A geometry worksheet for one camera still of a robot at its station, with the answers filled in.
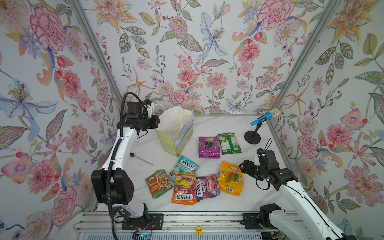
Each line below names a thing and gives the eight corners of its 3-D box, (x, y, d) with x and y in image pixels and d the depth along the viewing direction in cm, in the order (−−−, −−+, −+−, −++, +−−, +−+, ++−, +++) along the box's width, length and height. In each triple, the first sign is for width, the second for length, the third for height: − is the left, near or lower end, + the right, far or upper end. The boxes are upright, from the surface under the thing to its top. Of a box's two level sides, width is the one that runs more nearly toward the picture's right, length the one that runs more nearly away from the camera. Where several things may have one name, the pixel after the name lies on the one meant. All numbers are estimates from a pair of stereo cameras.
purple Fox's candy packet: (196, 201, 82) (196, 198, 78) (196, 177, 90) (196, 174, 86) (219, 201, 82) (221, 198, 78) (217, 177, 90) (218, 174, 86)
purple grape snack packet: (198, 158, 96) (199, 155, 93) (198, 139, 105) (198, 136, 102) (220, 158, 96) (221, 155, 93) (217, 139, 105) (218, 136, 102)
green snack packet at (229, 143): (220, 154, 101) (221, 152, 98) (218, 135, 111) (218, 132, 109) (240, 154, 101) (241, 152, 98) (236, 135, 111) (237, 132, 109)
